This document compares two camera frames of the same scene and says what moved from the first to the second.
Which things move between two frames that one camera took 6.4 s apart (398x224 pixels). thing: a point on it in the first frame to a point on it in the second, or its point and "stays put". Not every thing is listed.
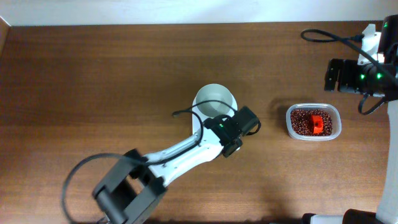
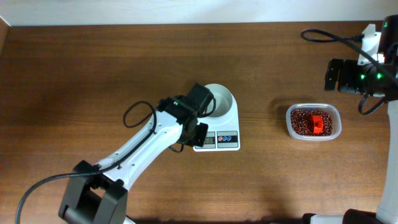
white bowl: [214, 92] stays put
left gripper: [232, 147] to [201, 134]
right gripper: [340, 75] stays put
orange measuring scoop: [318, 124] stays put
